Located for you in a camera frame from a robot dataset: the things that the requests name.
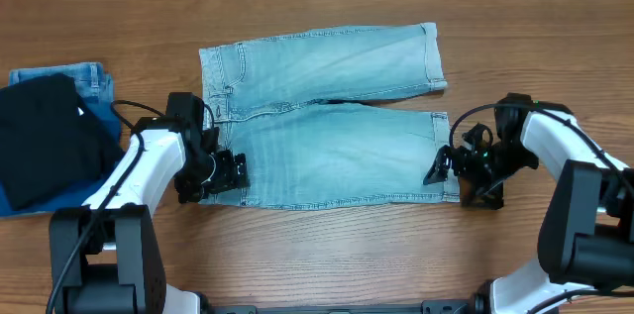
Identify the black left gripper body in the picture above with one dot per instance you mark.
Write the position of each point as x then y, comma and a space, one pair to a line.
230, 171

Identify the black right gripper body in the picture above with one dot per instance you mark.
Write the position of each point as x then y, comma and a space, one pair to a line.
459, 164

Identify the light blue denim shorts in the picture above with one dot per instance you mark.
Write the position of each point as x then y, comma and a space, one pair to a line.
312, 114

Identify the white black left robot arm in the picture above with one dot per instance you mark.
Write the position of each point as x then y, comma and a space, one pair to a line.
105, 254

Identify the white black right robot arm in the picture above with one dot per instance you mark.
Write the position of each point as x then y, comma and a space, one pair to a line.
585, 244

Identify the dark blue folded garment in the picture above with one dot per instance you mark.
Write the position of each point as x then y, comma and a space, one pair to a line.
77, 193

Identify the folded blue jeans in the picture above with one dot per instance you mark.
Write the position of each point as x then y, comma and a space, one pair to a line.
91, 81

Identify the black folded garment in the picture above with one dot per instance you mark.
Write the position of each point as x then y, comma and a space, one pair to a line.
50, 140

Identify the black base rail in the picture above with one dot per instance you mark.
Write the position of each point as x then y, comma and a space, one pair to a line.
347, 308

